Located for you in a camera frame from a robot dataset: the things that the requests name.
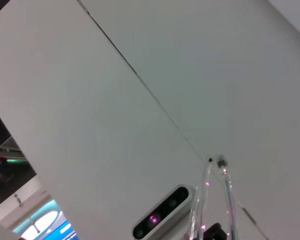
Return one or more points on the blue white lit screen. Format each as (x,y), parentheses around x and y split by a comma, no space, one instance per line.
(52,227)

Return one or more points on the clear white glasses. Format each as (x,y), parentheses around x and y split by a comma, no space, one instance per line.
(230,195)

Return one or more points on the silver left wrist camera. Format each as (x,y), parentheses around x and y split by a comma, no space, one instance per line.
(162,212)

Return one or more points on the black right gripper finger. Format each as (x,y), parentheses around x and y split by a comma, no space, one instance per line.
(215,232)

